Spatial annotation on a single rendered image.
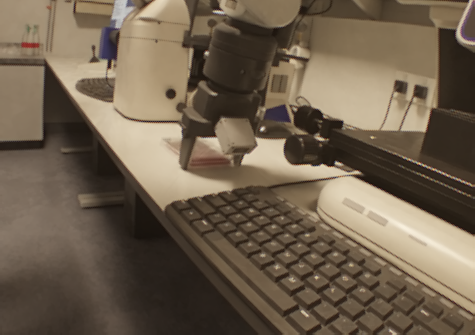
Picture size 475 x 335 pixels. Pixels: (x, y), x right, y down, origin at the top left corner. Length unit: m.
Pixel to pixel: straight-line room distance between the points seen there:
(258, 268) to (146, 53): 0.57
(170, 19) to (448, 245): 0.66
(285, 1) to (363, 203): 0.25
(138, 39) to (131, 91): 0.12
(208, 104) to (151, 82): 0.32
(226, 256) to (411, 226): 0.19
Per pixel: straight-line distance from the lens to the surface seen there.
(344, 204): 0.40
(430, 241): 0.35
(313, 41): 1.42
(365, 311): 0.28
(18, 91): 2.85
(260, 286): 0.27
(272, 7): 0.42
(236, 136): 0.45
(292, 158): 0.42
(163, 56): 0.77
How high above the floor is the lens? 0.93
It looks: 17 degrees down
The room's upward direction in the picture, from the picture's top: 9 degrees clockwise
